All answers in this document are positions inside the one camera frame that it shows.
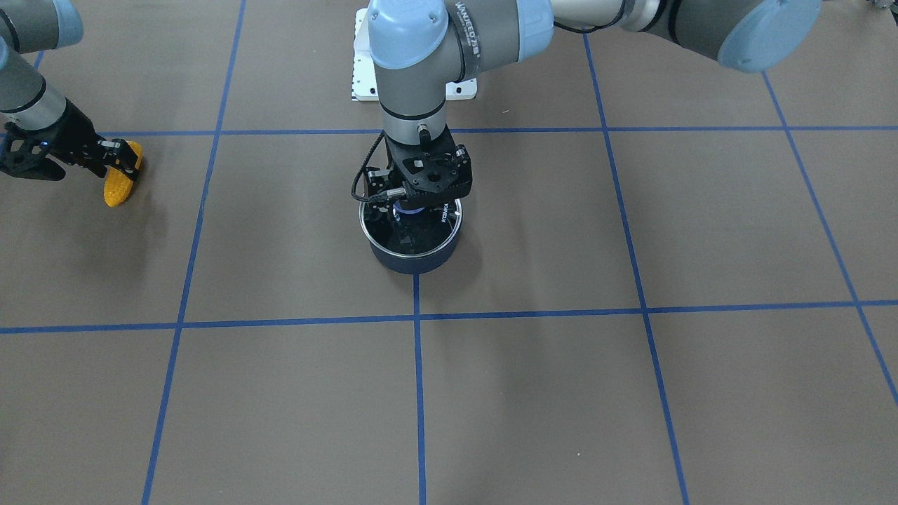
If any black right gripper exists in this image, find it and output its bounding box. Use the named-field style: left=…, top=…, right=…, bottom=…
left=1, top=100, right=141, bottom=182

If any yellow plastic corn cob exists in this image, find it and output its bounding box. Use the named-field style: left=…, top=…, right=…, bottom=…
left=103, top=140, right=144, bottom=208

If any dark blue saucepan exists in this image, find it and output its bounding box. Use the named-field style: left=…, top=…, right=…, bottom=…
left=359, top=199, right=464, bottom=275

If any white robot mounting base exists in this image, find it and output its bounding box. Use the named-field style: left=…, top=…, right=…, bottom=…
left=351, top=8, right=478, bottom=102

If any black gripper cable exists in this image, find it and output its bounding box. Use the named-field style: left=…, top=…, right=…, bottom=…
left=351, top=130, right=408, bottom=204

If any glass pot lid blue knob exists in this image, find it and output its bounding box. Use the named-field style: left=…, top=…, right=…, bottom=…
left=359, top=197, right=464, bottom=259

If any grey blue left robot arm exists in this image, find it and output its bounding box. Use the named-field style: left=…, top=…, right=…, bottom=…
left=357, top=1, right=822, bottom=210

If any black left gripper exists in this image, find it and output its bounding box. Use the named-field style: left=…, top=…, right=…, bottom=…
left=365, top=138, right=474, bottom=210

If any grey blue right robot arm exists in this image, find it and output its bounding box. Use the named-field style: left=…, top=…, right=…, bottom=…
left=1, top=1, right=143, bottom=183

